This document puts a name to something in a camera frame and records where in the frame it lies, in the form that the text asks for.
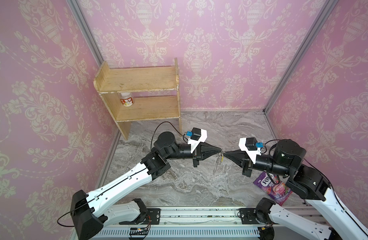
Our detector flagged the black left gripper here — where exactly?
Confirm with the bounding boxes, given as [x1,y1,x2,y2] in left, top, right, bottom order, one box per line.
[163,139,220,167]

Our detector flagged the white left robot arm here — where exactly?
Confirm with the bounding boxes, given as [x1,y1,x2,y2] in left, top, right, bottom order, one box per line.
[70,128,221,240]

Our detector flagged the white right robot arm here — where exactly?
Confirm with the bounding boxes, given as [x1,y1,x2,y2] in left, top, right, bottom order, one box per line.
[223,138,368,240]

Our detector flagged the purple candy bag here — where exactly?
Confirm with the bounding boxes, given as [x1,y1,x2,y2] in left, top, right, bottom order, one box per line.
[253,172,292,206]

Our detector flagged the wooden two-tier shelf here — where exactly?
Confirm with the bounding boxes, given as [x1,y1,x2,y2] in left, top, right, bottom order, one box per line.
[93,59,182,140]

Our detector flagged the small bottle red label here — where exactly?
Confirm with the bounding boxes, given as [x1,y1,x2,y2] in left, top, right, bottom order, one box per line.
[120,93,134,107]

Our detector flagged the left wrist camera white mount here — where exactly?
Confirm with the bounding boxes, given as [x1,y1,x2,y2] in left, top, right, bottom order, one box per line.
[185,128,207,153]

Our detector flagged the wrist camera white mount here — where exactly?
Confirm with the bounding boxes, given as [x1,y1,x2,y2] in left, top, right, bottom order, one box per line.
[185,128,207,153]
[238,138,263,164]

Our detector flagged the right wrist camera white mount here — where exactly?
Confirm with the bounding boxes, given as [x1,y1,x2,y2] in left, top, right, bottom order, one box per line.
[238,138,263,164]

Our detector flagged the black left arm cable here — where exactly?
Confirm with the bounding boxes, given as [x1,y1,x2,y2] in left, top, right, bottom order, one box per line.
[56,120,187,228]

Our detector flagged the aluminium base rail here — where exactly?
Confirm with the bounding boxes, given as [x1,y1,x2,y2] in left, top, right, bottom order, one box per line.
[70,205,331,240]

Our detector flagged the aluminium corner wall profile right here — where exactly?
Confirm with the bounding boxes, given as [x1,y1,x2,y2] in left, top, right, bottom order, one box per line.
[263,0,338,117]

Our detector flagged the aluminium corner wall profile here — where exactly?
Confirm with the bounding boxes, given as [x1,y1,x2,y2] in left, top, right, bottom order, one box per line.
[263,0,338,117]
[67,0,104,67]

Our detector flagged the aluminium corner wall profile left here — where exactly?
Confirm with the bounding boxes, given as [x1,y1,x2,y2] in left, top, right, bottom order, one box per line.
[67,0,104,67]

